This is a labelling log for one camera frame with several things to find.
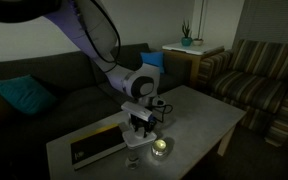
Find black book with yellow edge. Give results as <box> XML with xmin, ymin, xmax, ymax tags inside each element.
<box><xmin>69</xmin><ymin>122</ymin><xmax>129</xmax><ymax>171</ymax></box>

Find white container lid with button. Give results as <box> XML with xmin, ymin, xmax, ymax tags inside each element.
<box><xmin>121</xmin><ymin>127</ymin><xmax>159</xmax><ymax>153</ymax></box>

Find dark patterned sofa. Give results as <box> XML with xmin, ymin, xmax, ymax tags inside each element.
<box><xmin>0</xmin><ymin>42</ymin><xmax>193</xmax><ymax>180</ymax></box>

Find blue pillow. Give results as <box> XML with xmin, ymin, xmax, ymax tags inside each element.
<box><xmin>139</xmin><ymin>50</ymin><xmax>166</xmax><ymax>75</ymax></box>

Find small round glass coaster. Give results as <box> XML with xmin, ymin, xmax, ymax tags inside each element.
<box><xmin>124</xmin><ymin>155</ymin><xmax>140</xmax><ymax>170</ymax></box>

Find teal plant pot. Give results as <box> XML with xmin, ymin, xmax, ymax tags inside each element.
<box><xmin>180</xmin><ymin>19</ymin><xmax>194</xmax><ymax>47</ymax></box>

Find window blinds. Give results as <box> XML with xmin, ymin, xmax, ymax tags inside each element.
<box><xmin>232</xmin><ymin>0</ymin><xmax>288</xmax><ymax>48</ymax></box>

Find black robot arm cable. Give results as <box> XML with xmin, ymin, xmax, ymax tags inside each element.
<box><xmin>78</xmin><ymin>0</ymin><xmax>122</xmax><ymax>74</ymax></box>

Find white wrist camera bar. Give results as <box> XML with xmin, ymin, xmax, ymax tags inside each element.
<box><xmin>120</xmin><ymin>101</ymin><xmax>154</xmax><ymax>122</ymax></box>

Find glass candle jar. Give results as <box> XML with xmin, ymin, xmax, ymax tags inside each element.
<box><xmin>150</xmin><ymin>137</ymin><xmax>170</xmax><ymax>160</ymax></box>

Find light wooden table leg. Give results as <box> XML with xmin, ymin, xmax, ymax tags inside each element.
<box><xmin>216</xmin><ymin>124</ymin><xmax>237</xmax><ymax>157</ymax></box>

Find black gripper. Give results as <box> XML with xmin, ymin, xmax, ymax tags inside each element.
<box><xmin>129</xmin><ymin>114</ymin><xmax>159</xmax><ymax>139</ymax></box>

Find small white pot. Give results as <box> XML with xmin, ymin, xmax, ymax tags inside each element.
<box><xmin>192</xmin><ymin>37</ymin><xmax>205</xmax><ymax>47</ymax></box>

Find wooden side table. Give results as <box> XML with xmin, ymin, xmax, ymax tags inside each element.
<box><xmin>161</xmin><ymin>48</ymin><xmax>225</xmax><ymax>90</ymax></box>

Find teal pillow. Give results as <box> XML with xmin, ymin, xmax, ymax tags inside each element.
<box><xmin>0</xmin><ymin>73</ymin><xmax>58</xmax><ymax>116</ymax></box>

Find white tray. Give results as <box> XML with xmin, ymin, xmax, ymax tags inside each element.
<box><xmin>161</xmin><ymin>41</ymin><xmax>225</xmax><ymax>56</ymax></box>

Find striped armchair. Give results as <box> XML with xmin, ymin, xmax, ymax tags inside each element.
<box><xmin>196</xmin><ymin>38</ymin><xmax>288</xmax><ymax>148</ymax></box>

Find tall thin plant stems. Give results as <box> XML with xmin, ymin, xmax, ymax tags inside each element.
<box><xmin>197</xmin><ymin>0</ymin><xmax>208</xmax><ymax>40</ymax></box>

